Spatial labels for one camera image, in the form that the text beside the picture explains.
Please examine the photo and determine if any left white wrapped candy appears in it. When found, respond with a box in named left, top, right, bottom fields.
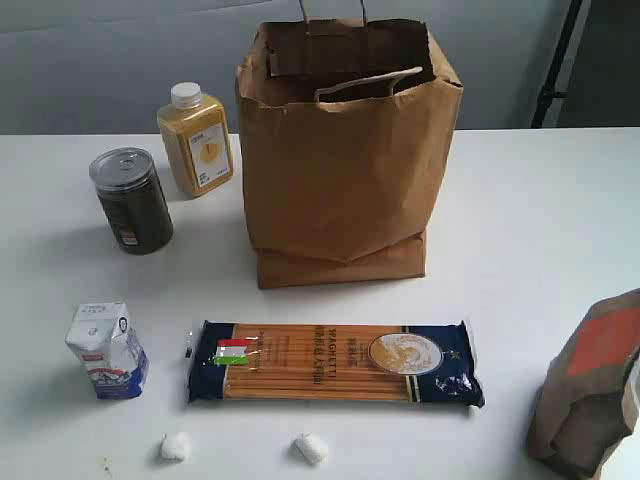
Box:
left=160, top=432, right=192, bottom=462

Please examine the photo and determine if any right white wrapped candy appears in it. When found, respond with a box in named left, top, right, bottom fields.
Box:
left=293, top=434, right=330, bottom=466

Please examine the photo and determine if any dark can silver lid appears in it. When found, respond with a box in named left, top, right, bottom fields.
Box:
left=89, top=147, right=173, bottom=255

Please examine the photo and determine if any spaghetti package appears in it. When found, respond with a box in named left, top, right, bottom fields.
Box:
left=187, top=322, right=485, bottom=408

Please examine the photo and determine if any large brown paper bag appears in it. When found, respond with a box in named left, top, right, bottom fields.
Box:
left=236, top=18, right=463, bottom=289

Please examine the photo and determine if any brown pouch red label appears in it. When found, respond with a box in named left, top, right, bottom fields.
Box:
left=526, top=289, right=639, bottom=479

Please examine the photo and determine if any black stand pole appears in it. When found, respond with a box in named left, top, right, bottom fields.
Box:
left=530, top=0, right=583, bottom=129

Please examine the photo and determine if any white wrapped candy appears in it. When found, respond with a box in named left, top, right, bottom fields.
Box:
left=293, top=434, right=330, bottom=466
left=160, top=432, right=192, bottom=462

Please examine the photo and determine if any white blue milk carton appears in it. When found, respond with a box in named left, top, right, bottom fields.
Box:
left=65, top=302, right=149, bottom=400

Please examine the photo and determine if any yellow juice bottle white cap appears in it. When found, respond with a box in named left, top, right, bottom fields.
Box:
left=157, top=82, right=234, bottom=198

